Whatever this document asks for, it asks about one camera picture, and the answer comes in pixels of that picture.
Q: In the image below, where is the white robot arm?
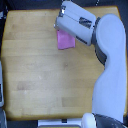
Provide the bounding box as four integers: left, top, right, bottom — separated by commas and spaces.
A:
54, 0, 127, 128

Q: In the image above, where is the grey object at left edge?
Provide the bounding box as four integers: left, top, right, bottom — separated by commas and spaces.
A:
0, 60, 5, 128

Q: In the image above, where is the pink cloth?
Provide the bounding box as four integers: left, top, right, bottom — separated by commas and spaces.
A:
57, 30, 75, 50

